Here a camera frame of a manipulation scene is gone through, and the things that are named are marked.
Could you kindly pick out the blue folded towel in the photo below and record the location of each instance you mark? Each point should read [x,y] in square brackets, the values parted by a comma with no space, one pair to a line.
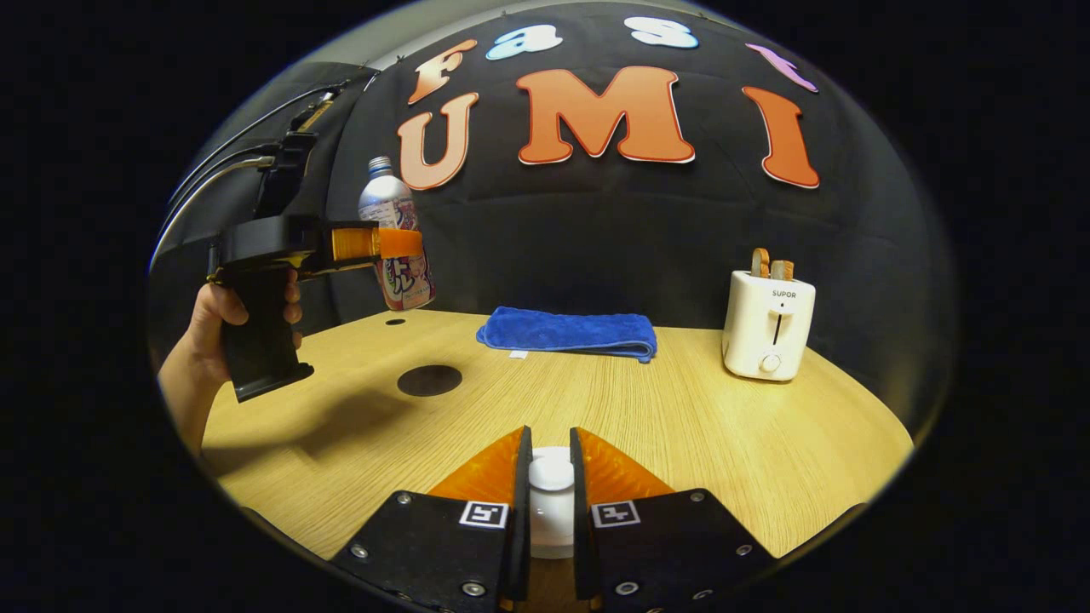
[566,332]

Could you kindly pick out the white toaster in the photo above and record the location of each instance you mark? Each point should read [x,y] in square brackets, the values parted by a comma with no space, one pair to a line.
[766,328]

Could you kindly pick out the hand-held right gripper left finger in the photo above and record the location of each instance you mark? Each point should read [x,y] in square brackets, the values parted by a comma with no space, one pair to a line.
[521,528]

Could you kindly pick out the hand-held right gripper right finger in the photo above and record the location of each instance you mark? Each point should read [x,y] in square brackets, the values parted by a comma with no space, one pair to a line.
[583,528]

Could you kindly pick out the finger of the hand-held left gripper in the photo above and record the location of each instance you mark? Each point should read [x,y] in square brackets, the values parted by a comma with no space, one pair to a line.
[383,243]

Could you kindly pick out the brown toast slice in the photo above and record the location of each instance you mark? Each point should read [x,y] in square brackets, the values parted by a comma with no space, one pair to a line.
[783,271]
[760,262]

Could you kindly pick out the silver water bottle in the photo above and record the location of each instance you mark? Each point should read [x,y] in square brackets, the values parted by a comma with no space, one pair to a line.
[385,200]

